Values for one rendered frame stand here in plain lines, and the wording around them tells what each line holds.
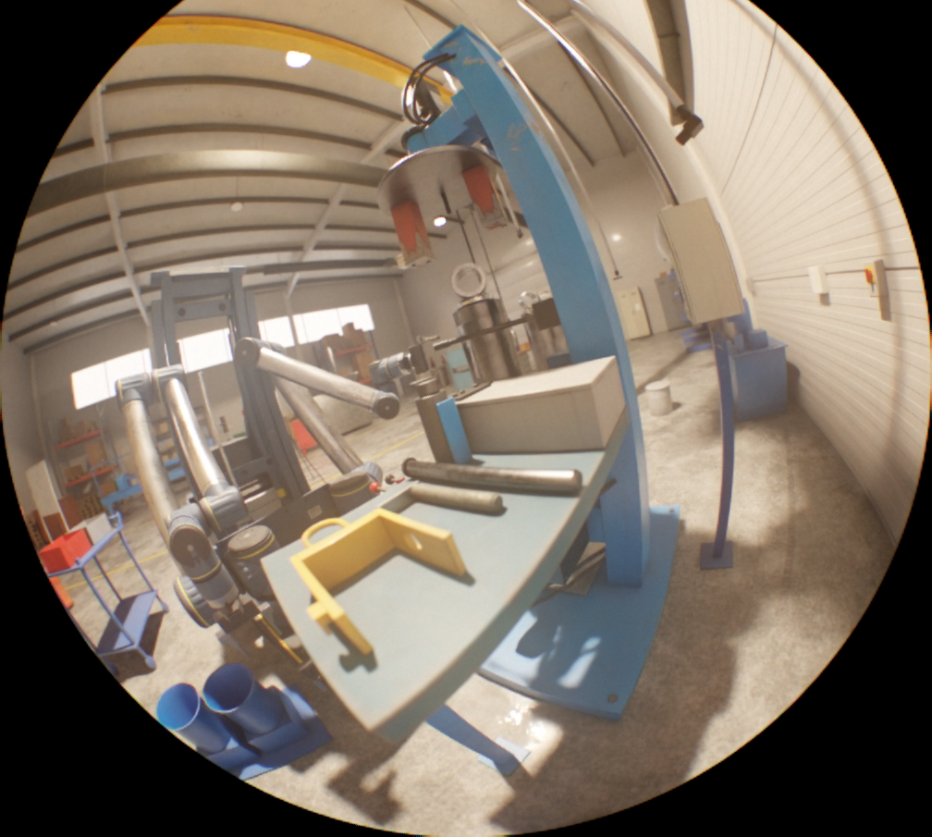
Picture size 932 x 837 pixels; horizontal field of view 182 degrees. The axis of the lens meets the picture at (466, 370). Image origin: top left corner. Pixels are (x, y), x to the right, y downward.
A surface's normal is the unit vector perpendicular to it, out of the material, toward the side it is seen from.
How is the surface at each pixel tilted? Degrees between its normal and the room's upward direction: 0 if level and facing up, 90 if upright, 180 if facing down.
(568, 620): 0
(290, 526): 90
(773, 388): 90
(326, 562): 90
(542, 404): 90
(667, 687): 0
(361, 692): 0
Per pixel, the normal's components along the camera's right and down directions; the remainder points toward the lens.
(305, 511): 0.83, -0.22
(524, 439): -0.62, 0.24
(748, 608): -0.29, -0.95
